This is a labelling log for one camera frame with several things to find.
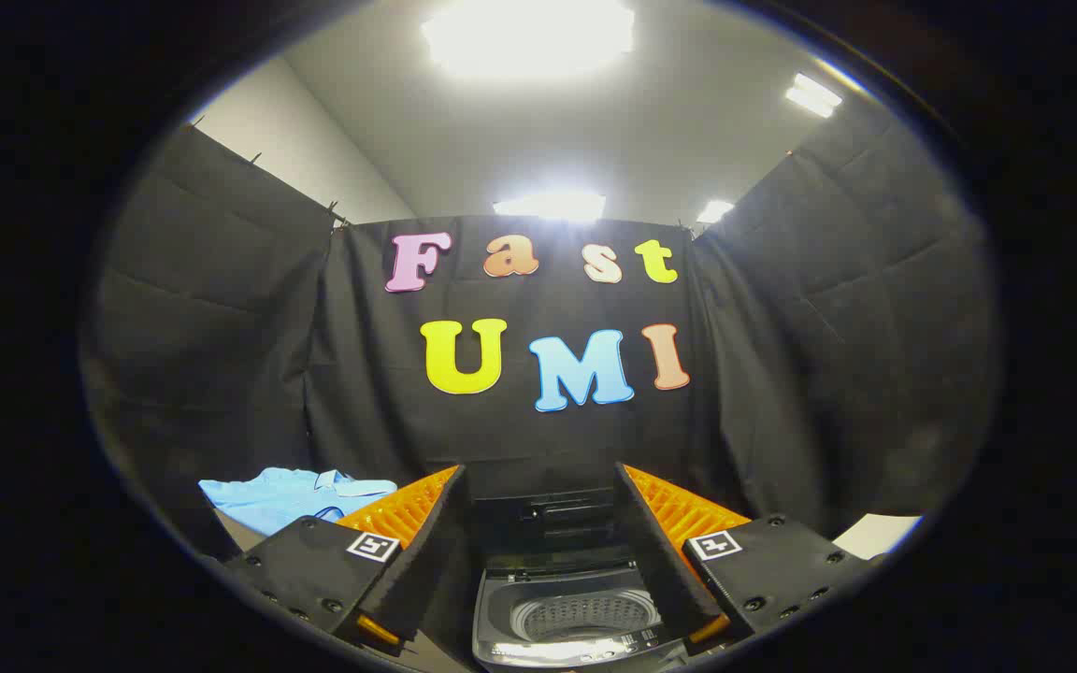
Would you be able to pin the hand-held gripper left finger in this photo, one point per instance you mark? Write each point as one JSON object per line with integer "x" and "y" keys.
{"x": 426, "y": 561}

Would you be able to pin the grey top-load washing machine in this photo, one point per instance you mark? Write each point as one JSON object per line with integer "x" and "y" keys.
{"x": 501, "y": 617}

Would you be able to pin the light blue polo shirt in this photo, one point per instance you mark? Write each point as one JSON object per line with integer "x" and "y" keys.
{"x": 286, "y": 495}

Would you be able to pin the black backdrop cloth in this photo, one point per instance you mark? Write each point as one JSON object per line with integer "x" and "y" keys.
{"x": 548, "y": 439}

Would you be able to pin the white flat board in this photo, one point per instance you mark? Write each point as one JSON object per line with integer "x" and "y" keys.
{"x": 875, "y": 535}

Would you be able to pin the large round ceiling light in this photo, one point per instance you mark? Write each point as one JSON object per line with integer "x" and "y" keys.
{"x": 529, "y": 33}

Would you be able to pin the small ceiling light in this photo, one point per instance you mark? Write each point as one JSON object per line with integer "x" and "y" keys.
{"x": 714, "y": 211}

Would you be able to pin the rectangular ceiling light panel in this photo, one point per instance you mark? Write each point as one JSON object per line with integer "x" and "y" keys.
{"x": 814, "y": 95}

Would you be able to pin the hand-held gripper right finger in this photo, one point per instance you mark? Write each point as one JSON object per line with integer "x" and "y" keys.
{"x": 655, "y": 561}

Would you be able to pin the dark washing machine lid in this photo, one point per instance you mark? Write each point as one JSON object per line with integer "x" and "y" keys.
{"x": 548, "y": 528}

